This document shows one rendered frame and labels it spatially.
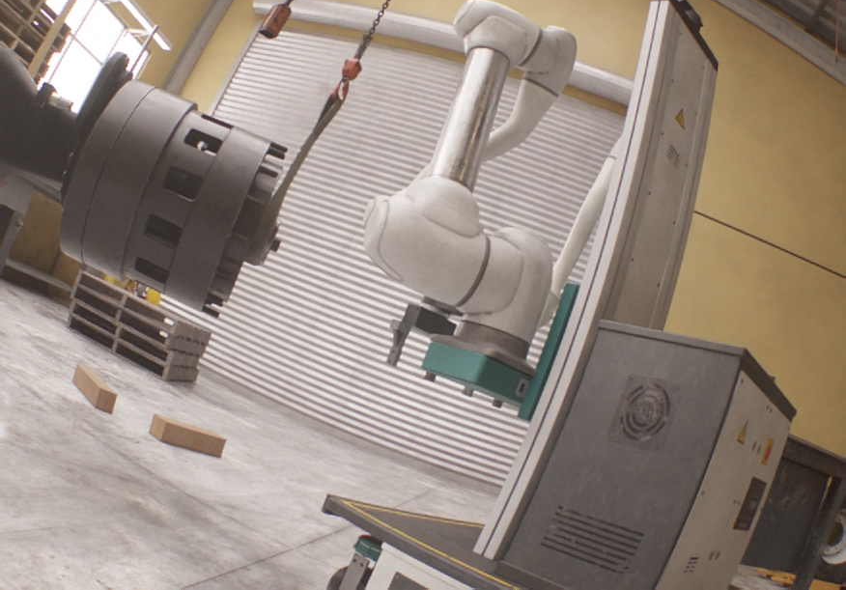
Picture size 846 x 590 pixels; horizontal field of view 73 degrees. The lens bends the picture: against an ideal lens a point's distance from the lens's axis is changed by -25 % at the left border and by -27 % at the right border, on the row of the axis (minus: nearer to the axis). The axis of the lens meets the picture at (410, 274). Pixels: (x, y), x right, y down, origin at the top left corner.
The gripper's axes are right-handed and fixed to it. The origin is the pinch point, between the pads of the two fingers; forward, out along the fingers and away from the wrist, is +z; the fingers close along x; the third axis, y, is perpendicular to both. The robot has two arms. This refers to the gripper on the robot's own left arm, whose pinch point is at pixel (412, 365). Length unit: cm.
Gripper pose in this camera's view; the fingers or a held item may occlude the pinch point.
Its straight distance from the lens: 180.0
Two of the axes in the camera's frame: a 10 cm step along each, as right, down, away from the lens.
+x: -6.7, -3.7, -6.4
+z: -3.6, 9.2, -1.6
